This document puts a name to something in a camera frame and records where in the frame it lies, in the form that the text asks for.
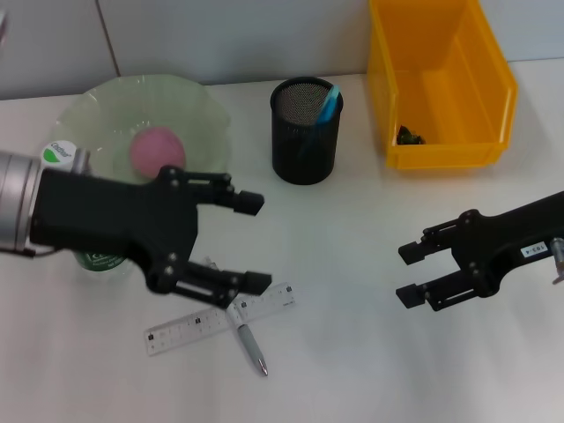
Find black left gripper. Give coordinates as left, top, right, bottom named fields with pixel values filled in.
left=31, top=165, right=273, bottom=310

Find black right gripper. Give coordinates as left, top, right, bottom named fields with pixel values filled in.
left=395, top=191, right=564, bottom=313

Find clear plastic ruler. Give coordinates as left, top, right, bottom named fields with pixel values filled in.
left=145, top=281, right=296, bottom=357

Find grey ballpoint pen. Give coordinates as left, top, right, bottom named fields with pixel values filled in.
left=202, top=256, right=270, bottom=378

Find pink peach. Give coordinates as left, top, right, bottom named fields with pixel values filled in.
left=129, top=126, right=187, bottom=181

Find green plastic wrapper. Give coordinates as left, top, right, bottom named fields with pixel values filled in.
left=396, top=124, right=427, bottom=145

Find blue scissors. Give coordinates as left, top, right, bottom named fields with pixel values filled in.
left=299, top=84, right=344, bottom=159

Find clear green-label water bottle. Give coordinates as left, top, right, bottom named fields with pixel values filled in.
left=41, top=139, right=132, bottom=284

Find green glass fruit plate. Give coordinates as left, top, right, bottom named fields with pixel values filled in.
left=56, top=74, right=233, bottom=208

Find black mesh pen cup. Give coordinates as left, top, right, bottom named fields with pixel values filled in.
left=269, top=77, right=344, bottom=186

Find yellow plastic bin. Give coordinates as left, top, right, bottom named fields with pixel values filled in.
left=367, top=0, right=519, bottom=171

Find right gripper cable with plug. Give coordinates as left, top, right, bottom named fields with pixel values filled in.
left=550, top=236, right=564, bottom=286

